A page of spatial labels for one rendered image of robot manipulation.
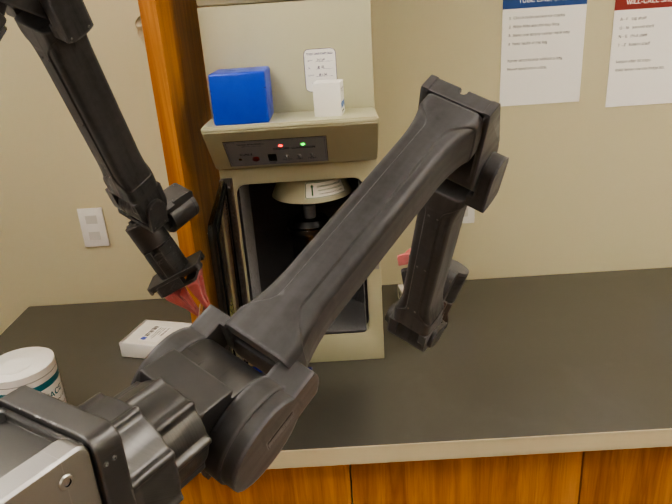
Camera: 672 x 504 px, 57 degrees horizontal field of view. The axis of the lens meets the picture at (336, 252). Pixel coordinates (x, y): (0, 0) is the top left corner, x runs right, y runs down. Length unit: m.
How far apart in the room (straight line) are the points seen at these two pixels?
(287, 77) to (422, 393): 0.69
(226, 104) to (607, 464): 0.99
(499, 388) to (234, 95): 0.79
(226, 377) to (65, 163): 1.45
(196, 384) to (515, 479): 0.98
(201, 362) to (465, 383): 0.97
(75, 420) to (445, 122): 0.41
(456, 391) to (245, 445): 0.94
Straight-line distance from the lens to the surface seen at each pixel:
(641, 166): 1.91
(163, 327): 1.61
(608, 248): 1.95
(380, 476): 1.28
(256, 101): 1.14
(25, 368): 1.35
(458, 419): 1.26
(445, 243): 0.77
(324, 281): 0.48
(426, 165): 0.56
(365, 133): 1.16
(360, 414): 1.27
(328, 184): 1.31
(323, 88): 1.15
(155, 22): 1.18
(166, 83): 1.18
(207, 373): 0.43
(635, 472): 1.41
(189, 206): 1.12
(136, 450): 0.38
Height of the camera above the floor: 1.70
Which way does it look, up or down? 22 degrees down
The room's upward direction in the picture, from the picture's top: 4 degrees counter-clockwise
